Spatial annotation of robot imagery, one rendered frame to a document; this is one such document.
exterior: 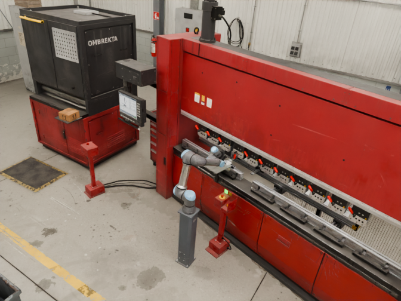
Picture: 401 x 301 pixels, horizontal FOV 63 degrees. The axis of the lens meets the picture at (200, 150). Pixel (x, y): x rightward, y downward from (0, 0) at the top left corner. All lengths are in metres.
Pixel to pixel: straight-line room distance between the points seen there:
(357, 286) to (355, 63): 5.04
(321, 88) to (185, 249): 2.23
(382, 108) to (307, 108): 0.63
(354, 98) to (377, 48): 4.63
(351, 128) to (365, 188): 0.52
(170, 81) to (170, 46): 0.41
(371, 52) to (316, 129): 4.53
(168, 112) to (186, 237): 1.56
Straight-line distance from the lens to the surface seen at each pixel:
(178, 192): 3.46
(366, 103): 2.83
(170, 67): 3.98
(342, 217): 3.66
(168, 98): 4.09
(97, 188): 5.01
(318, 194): 3.31
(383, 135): 2.87
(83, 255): 4.25
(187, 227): 3.60
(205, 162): 3.29
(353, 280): 3.50
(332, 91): 2.92
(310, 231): 3.47
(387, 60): 7.47
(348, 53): 7.52
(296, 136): 3.21
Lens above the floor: 3.09
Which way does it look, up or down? 30 degrees down
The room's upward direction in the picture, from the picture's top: 5 degrees clockwise
